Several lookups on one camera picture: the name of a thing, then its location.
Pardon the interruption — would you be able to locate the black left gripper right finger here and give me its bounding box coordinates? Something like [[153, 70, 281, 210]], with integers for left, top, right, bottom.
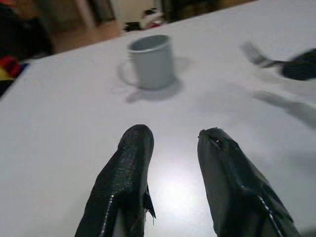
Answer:
[[197, 127, 302, 237]]

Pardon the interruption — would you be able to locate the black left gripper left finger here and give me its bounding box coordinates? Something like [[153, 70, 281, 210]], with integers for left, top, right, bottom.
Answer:
[[75, 124, 157, 237]]

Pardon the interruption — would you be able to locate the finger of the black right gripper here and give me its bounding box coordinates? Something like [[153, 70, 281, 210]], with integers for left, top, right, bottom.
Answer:
[[280, 48, 316, 81]]

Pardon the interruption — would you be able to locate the silver metal fork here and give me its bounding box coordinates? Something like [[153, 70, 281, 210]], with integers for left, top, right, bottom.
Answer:
[[240, 41, 284, 69]]

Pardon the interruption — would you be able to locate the grey mug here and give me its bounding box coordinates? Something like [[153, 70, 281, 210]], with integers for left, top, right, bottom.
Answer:
[[118, 34, 177, 90]]

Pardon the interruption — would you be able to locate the red bag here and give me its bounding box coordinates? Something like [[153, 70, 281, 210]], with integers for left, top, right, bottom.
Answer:
[[0, 55, 23, 78]]

